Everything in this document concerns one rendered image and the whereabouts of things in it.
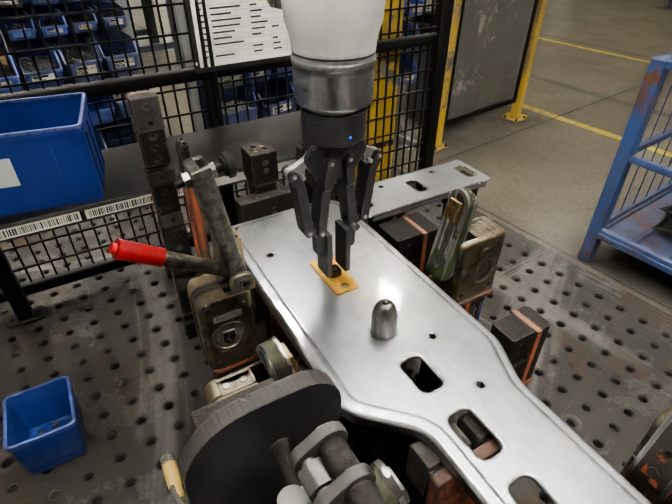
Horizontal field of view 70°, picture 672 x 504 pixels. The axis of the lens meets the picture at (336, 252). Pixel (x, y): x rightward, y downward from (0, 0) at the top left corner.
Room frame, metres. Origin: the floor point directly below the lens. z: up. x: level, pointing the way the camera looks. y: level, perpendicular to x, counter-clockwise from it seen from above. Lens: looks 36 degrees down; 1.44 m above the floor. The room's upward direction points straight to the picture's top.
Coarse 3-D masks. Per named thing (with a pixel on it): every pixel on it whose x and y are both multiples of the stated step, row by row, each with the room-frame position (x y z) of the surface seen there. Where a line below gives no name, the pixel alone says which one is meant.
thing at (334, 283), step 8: (312, 264) 0.56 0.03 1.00; (336, 264) 0.55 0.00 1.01; (320, 272) 0.54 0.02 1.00; (336, 272) 0.53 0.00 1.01; (344, 272) 0.54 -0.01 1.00; (328, 280) 0.52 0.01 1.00; (336, 280) 0.52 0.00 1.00; (344, 280) 0.52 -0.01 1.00; (352, 280) 0.52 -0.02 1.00; (336, 288) 0.50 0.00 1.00; (344, 288) 0.50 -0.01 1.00; (352, 288) 0.50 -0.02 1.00
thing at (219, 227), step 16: (192, 160) 0.46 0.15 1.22; (224, 160) 0.47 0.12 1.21; (192, 176) 0.44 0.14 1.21; (208, 176) 0.44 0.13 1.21; (208, 192) 0.44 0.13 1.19; (208, 208) 0.44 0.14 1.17; (224, 208) 0.45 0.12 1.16; (208, 224) 0.45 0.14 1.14; (224, 224) 0.45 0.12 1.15; (224, 240) 0.45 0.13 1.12; (224, 256) 0.45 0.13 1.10; (240, 256) 0.45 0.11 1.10
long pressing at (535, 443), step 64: (256, 256) 0.58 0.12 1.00; (384, 256) 0.58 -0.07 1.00; (320, 320) 0.45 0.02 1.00; (448, 320) 0.45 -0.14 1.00; (384, 384) 0.34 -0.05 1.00; (448, 384) 0.34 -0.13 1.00; (512, 384) 0.34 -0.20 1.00; (448, 448) 0.27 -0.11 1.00; (512, 448) 0.27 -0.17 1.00; (576, 448) 0.27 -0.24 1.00
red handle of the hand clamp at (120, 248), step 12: (120, 240) 0.41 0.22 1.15; (120, 252) 0.40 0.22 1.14; (132, 252) 0.41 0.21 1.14; (144, 252) 0.41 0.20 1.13; (156, 252) 0.42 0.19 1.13; (168, 252) 0.43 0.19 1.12; (144, 264) 0.41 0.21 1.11; (156, 264) 0.42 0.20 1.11; (168, 264) 0.42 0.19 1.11; (180, 264) 0.43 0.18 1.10; (192, 264) 0.44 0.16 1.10; (204, 264) 0.44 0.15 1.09; (216, 264) 0.45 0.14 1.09; (228, 276) 0.46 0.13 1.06
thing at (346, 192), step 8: (344, 160) 0.53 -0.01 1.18; (352, 160) 0.53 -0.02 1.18; (352, 168) 0.53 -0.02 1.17; (352, 176) 0.53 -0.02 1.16; (344, 184) 0.54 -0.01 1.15; (352, 184) 0.54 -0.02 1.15; (344, 192) 0.54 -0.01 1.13; (352, 192) 0.54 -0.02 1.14; (344, 200) 0.54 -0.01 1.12; (352, 200) 0.54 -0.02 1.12; (344, 208) 0.54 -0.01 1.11; (352, 208) 0.54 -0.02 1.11; (352, 216) 0.54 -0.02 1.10; (352, 224) 0.54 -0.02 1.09
